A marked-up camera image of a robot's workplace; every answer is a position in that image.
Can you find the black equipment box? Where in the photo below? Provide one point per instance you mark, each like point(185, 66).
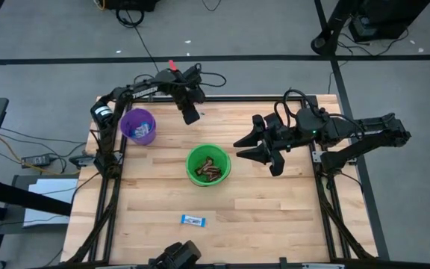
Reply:
point(386, 15)

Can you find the black power adapter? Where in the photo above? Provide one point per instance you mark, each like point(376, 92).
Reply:
point(36, 160)

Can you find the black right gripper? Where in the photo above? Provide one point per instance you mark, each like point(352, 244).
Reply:
point(280, 138)

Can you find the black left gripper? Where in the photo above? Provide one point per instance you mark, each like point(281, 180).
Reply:
point(190, 114)

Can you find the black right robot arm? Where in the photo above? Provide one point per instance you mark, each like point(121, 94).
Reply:
point(368, 142)

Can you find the green monster face bucket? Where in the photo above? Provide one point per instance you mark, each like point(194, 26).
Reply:
point(196, 157)

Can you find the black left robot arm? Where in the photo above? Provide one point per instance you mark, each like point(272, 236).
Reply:
point(144, 90)

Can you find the black pole stand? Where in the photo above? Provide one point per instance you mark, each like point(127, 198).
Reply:
point(321, 45)

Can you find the purple plastic bucket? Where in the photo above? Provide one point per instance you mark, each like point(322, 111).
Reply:
point(129, 119)

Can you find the grey flat board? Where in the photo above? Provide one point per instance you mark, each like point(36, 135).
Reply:
point(50, 194)

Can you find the black equipment case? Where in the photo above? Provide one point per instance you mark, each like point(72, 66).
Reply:
point(133, 3)

